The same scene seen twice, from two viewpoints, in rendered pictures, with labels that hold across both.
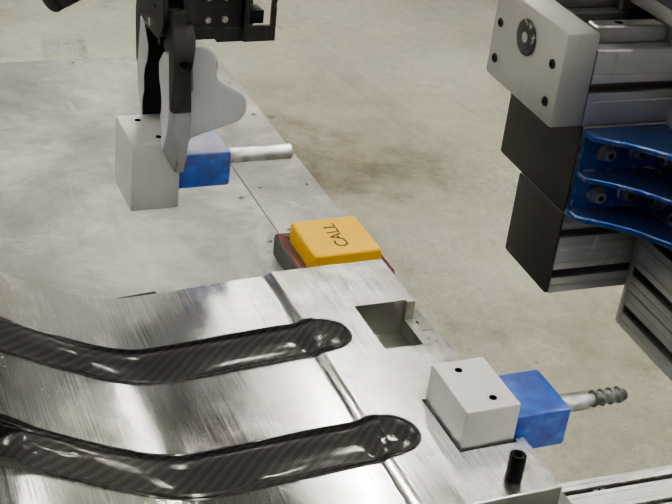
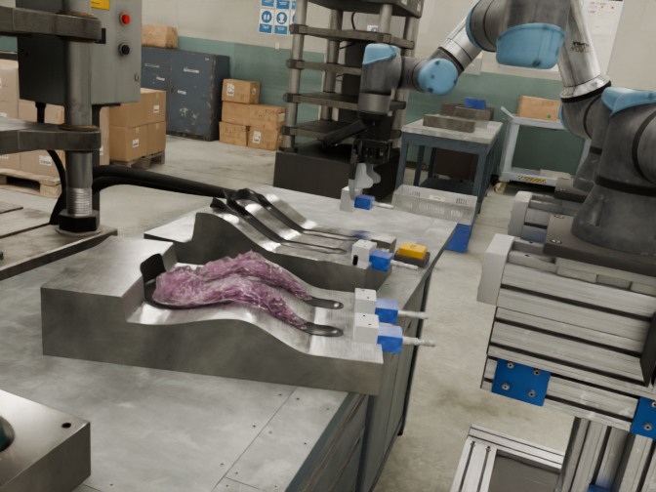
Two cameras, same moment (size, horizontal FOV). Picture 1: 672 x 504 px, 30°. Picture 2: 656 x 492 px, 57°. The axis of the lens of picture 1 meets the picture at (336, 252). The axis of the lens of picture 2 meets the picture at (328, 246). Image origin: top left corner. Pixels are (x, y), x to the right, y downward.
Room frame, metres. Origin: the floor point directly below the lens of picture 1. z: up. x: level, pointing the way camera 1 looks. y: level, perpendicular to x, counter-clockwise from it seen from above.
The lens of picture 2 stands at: (-0.27, -0.82, 1.27)
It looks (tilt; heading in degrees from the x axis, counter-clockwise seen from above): 18 degrees down; 43
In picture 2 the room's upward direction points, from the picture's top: 7 degrees clockwise
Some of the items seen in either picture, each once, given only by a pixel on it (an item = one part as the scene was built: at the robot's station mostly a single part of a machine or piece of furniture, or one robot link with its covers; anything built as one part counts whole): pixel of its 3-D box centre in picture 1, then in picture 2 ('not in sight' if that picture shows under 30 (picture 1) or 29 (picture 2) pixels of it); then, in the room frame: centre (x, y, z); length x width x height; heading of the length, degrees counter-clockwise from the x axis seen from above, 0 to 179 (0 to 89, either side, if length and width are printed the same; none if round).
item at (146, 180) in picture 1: (208, 157); (368, 202); (0.85, 0.10, 0.93); 0.13 x 0.05 x 0.05; 115
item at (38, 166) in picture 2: not in sight; (23, 122); (1.53, 4.41, 0.47); 1.22 x 0.80 x 0.94; 121
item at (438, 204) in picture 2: not in sight; (434, 204); (3.52, 1.67, 0.28); 0.61 x 0.41 x 0.15; 117
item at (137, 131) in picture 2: not in sight; (91, 123); (2.36, 4.99, 0.37); 1.20 x 0.82 x 0.74; 125
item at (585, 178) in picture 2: not in sight; (611, 170); (1.18, -0.33, 1.09); 0.15 x 0.15 x 0.10
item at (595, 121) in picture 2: not in sight; (623, 119); (1.19, -0.33, 1.20); 0.13 x 0.12 x 0.14; 51
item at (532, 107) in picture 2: not in sight; (537, 110); (6.24, 2.32, 0.94); 0.41 x 0.33 x 0.29; 124
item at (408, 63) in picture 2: not in sight; (422, 75); (0.91, 0.04, 1.25); 0.11 x 0.11 x 0.08; 51
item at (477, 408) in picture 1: (536, 408); (386, 261); (0.64, -0.14, 0.89); 0.13 x 0.05 x 0.05; 115
